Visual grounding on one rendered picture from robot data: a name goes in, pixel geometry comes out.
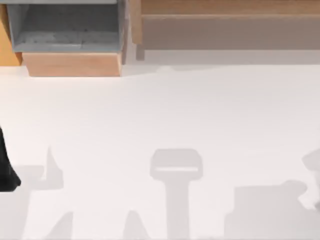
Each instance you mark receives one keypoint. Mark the pale wooden drawer front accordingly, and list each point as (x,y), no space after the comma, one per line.
(72,63)

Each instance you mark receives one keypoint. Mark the wooden open shelf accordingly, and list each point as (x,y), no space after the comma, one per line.
(225,25)

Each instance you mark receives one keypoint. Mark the grey pierced drawer inside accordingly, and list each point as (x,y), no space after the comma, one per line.
(67,27)

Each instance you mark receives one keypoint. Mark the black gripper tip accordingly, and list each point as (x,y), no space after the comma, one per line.
(6,175)

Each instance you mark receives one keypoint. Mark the wooden cupboard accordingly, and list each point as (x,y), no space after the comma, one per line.
(6,42)

